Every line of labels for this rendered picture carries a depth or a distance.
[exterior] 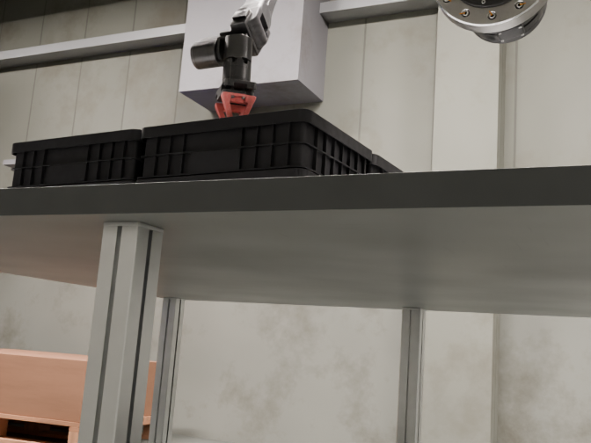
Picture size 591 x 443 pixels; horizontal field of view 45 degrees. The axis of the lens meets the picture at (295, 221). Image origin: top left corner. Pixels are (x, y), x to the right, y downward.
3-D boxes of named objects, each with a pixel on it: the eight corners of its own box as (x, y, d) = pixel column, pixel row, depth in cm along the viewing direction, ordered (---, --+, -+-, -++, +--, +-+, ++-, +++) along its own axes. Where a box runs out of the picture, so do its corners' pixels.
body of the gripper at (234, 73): (223, 86, 139) (226, 50, 140) (215, 102, 149) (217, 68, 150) (256, 91, 141) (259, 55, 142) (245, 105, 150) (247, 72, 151)
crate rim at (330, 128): (374, 163, 152) (375, 152, 153) (306, 119, 127) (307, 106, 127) (222, 174, 172) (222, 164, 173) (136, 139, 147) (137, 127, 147)
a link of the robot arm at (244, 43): (244, 27, 143) (258, 38, 148) (215, 32, 146) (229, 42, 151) (243, 60, 142) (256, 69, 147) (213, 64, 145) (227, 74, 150)
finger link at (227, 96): (220, 127, 138) (223, 81, 139) (214, 136, 145) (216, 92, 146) (254, 132, 140) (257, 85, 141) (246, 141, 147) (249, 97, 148)
